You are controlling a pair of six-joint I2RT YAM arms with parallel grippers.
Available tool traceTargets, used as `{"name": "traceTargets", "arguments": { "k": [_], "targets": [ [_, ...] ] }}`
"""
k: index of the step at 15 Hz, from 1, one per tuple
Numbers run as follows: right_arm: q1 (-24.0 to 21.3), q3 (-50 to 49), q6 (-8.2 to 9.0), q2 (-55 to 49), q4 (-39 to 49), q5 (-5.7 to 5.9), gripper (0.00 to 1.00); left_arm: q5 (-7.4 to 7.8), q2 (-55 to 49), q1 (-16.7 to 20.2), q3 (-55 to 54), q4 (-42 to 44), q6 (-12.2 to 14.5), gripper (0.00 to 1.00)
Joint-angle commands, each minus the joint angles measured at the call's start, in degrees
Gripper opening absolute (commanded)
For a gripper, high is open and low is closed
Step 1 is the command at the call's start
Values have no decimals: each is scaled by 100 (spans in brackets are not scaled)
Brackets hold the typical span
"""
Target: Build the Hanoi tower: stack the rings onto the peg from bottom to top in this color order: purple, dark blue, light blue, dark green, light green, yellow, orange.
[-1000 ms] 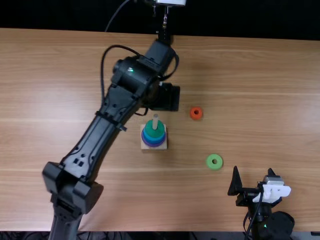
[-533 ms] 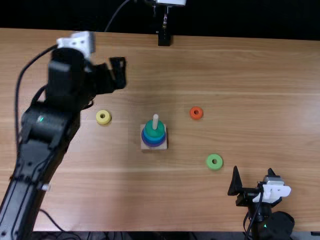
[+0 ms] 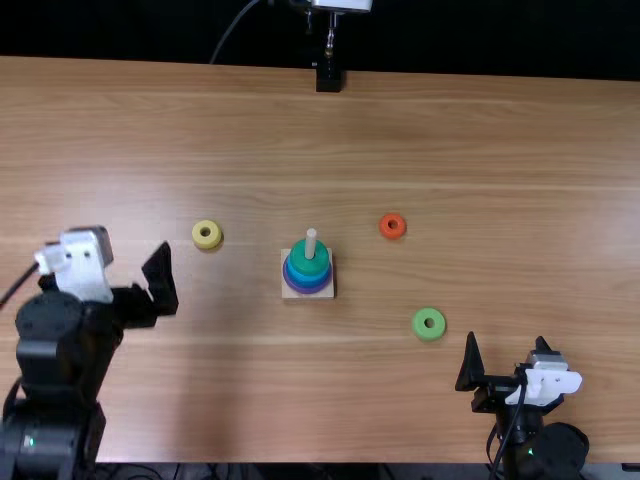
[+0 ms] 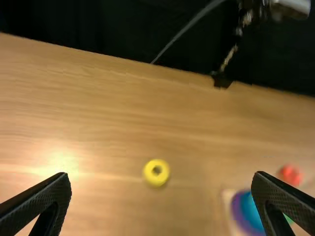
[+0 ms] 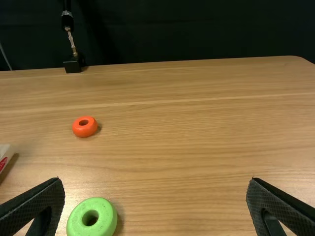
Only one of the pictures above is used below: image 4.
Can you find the black clamp stand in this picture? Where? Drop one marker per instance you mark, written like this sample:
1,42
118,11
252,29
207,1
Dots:
221,81

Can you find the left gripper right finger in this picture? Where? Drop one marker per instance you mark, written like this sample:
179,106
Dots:
283,194

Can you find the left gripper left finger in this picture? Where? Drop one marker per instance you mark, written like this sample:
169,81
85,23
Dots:
29,201

